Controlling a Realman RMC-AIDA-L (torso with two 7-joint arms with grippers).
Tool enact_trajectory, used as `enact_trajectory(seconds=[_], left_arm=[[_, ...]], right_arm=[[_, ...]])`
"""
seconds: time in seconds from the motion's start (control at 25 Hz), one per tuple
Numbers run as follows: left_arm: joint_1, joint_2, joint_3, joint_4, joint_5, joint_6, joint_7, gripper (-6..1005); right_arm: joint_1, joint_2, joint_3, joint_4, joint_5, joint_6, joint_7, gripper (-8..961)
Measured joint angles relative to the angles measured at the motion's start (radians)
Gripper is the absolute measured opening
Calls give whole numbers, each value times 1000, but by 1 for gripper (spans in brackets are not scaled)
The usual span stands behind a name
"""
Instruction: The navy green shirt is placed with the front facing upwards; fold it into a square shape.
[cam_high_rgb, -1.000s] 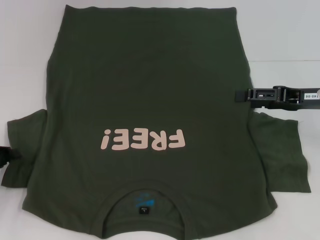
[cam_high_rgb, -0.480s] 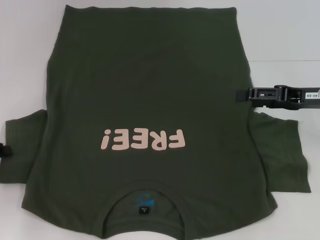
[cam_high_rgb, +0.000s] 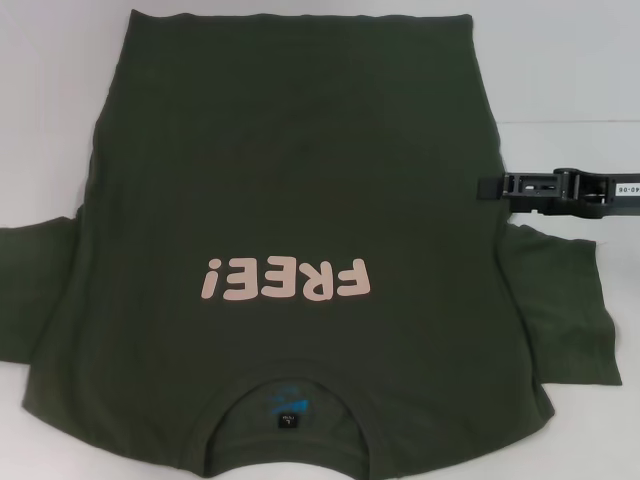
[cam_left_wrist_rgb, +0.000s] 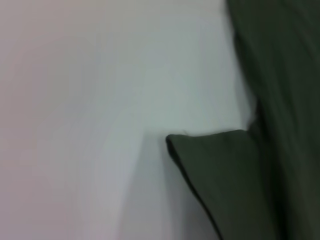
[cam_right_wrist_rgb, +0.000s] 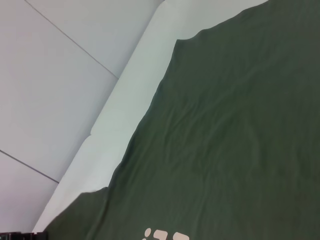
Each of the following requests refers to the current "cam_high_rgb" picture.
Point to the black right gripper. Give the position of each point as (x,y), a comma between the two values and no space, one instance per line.
(600,200)

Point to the dark green FREE! t-shirt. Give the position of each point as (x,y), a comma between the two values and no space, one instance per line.
(300,175)

